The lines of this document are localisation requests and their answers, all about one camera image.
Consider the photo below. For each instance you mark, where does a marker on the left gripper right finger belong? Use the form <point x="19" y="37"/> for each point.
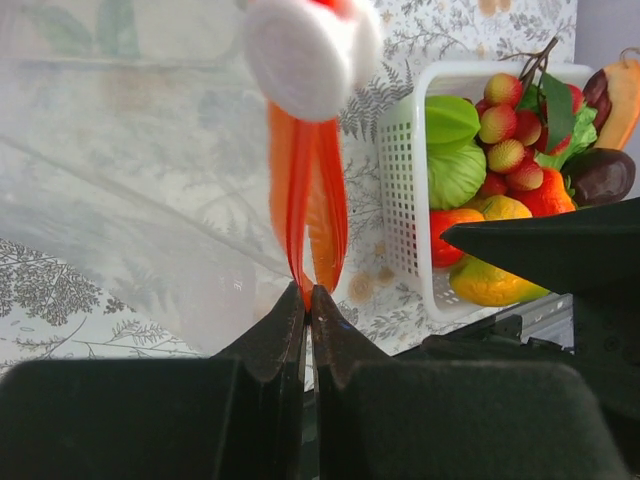
<point x="381" y="418"/>

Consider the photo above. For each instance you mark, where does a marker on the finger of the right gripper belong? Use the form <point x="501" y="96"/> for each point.
<point x="592" y="255"/>

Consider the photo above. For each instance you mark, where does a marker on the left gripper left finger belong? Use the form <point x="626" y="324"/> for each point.
<point x="235" y="415"/>

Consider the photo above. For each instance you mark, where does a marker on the clear zip bag orange zipper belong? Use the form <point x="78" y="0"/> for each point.
<point x="134" y="143"/>

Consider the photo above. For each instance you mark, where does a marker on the yellow green mango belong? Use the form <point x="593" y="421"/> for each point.
<point x="486" y="285"/>

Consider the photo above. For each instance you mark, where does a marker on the orange red pepper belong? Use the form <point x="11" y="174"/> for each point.
<point x="550" y="199"/>

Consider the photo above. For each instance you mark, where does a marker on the dark purple eggplant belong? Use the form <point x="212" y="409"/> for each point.
<point x="599" y="176"/>

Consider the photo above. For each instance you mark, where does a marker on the yellow lemon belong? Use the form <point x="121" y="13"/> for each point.
<point x="501" y="207"/>

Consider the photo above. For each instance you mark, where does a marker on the green lettuce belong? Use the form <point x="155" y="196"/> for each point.
<point x="583" y="136"/>

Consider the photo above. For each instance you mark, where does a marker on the white plastic basket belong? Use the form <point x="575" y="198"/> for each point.
<point x="403" y="161"/>

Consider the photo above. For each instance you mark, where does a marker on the red lychee bunch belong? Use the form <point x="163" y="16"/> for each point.
<point x="522" y="115"/>

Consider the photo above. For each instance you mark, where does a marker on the green cabbage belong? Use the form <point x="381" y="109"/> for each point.
<point x="455" y="177"/>

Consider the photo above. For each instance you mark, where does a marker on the orange papaya slice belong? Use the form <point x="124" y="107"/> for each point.
<point x="623" y="94"/>

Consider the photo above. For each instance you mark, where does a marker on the green starfruit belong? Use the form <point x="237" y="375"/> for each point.
<point x="451" y="122"/>

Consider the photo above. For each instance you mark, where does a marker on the floral tablecloth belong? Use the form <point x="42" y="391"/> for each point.
<point x="49" y="309"/>

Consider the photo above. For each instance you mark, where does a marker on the aluminium frame rail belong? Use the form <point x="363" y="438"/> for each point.
<point x="548" y="319"/>

